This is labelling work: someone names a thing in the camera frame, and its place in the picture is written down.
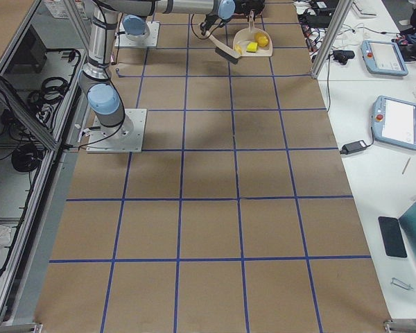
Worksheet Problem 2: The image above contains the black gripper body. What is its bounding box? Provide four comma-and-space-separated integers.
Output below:
199, 14, 225, 35

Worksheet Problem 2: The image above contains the beige hand brush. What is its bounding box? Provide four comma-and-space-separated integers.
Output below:
206, 31, 241, 65

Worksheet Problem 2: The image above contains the croissant bread piece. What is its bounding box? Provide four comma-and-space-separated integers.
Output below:
233, 44, 243, 56

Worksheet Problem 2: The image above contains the beige plastic dustpan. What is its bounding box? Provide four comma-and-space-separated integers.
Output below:
232, 10, 273, 57

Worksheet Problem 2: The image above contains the yellow sponge block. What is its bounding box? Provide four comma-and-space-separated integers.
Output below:
246, 42, 259, 53

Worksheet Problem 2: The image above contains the yellow potato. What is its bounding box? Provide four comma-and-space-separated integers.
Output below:
254, 33, 269, 48

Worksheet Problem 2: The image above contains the black webcam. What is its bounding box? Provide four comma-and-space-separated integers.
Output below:
332, 50, 355, 65

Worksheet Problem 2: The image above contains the far teach pendant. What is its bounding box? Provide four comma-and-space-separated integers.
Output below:
361, 40, 408, 77

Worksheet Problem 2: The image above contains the teach pendant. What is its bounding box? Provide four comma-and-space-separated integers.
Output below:
361, 40, 408, 77
371, 96, 416, 151

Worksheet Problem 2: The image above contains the black power adapter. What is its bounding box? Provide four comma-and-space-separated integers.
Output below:
340, 140, 368, 155

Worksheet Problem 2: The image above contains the near teach pendant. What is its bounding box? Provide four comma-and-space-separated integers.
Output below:
371, 96, 416, 151

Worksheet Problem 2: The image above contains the black smartphone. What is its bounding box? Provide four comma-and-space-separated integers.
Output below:
378, 216, 407, 258

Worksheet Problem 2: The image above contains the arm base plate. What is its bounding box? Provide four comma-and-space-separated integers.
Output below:
86, 108, 147, 153
114, 22, 160, 49

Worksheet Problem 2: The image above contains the aluminium frame post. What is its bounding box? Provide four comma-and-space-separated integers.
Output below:
311, 0, 352, 79

